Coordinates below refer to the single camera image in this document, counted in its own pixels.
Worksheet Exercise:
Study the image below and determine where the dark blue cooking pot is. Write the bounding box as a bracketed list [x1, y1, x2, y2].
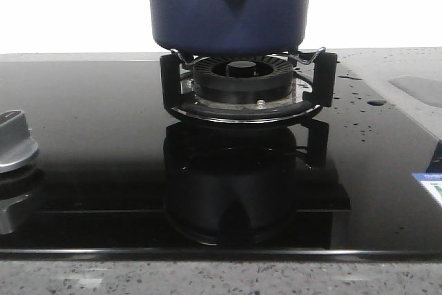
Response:
[150, 0, 309, 57]

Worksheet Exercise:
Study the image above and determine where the black pot support grate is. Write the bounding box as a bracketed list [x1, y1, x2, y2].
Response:
[160, 48, 338, 125]

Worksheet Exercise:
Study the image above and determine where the black gas burner head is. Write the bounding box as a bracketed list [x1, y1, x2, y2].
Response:
[193, 56, 294, 104]

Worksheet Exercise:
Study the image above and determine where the black glass cooktop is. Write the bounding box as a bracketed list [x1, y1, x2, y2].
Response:
[1, 61, 441, 260]

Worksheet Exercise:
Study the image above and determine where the silver stove control knob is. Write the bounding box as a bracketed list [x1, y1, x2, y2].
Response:
[1, 110, 39, 173]

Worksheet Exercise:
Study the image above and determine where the blue white energy label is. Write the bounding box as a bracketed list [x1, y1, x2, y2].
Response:
[412, 173, 442, 207]

